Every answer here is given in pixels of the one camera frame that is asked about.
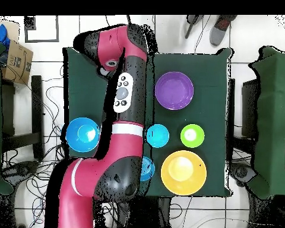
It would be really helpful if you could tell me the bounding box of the small light blue ribbed bowl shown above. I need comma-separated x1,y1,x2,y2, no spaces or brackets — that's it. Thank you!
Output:
145,123,170,148

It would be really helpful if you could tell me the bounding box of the large blue bowl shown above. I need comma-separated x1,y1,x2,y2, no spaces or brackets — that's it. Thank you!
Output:
65,117,101,153

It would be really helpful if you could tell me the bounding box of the medium blue bowl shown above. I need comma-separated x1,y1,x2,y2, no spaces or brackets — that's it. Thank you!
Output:
140,155,156,182

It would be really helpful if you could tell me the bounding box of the wide purple bowl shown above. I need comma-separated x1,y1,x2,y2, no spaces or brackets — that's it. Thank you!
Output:
154,71,195,110

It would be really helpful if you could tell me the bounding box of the small green ribbed bowl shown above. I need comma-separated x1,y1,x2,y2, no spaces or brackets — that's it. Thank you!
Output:
179,123,205,148

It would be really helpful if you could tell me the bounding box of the large orange bowl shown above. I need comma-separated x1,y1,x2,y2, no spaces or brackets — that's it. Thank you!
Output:
160,150,208,197

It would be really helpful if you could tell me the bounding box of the dark green table cloth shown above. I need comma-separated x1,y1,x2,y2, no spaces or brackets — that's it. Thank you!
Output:
62,47,233,198

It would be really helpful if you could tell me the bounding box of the black tripod stand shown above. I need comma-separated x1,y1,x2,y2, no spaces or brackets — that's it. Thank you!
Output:
185,14,204,39

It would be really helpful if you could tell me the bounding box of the person's foot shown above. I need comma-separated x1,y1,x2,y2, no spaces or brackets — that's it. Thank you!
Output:
208,15,238,47

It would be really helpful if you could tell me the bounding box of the printed cardboard box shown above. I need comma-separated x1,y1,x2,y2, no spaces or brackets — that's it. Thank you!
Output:
2,40,34,86

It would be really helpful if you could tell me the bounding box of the plain cardboard box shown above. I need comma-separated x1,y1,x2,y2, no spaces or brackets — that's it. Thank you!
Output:
0,18,20,43

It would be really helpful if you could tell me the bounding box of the blue bag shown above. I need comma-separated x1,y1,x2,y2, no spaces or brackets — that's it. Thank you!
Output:
0,23,11,49

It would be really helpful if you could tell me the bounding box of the black bench frame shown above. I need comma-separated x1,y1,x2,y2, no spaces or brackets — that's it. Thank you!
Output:
1,75,45,160

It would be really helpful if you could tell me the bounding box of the black pedestal foot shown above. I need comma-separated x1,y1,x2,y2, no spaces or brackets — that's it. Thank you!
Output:
229,161,257,187
2,160,40,186

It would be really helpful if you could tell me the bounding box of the black square floor frame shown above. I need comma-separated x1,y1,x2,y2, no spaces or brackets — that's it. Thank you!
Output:
24,15,60,44

